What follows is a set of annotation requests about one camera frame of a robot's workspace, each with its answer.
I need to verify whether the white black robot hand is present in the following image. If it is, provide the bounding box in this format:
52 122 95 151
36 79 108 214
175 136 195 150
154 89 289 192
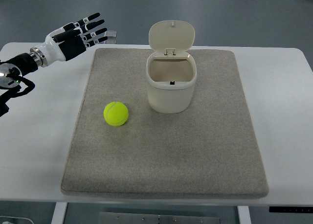
29 13 108 67

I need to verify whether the yellow tennis ball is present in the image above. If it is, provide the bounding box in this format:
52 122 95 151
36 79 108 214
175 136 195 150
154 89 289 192
103 102 129 127

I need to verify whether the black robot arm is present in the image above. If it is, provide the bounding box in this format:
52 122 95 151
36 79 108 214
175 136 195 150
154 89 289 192
0 53 39 116

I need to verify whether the clear acrylic stand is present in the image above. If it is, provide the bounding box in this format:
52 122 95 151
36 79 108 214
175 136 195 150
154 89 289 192
104 30 117 44

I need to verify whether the cream plastic bin with lid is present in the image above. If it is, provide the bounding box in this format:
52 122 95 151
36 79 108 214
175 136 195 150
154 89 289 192
146 20 197 113

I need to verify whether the white table leg left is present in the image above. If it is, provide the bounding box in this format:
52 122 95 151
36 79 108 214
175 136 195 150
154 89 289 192
51 202 67 224

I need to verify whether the white table leg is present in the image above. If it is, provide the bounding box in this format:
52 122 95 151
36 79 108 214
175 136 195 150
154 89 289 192
51 202 67 224
237 206 251 224

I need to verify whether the beige felt mat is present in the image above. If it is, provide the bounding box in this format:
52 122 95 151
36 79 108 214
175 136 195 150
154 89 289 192
61 48 268 199

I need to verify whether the white device on floor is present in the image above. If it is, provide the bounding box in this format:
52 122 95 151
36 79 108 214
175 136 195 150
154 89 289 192
0 215 34 224

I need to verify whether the white table leg right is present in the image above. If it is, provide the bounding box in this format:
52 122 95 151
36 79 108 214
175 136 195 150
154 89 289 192
237 206 251 224

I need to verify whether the black table control panel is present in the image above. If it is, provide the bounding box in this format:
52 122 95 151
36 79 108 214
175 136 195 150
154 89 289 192
268 206 313 214

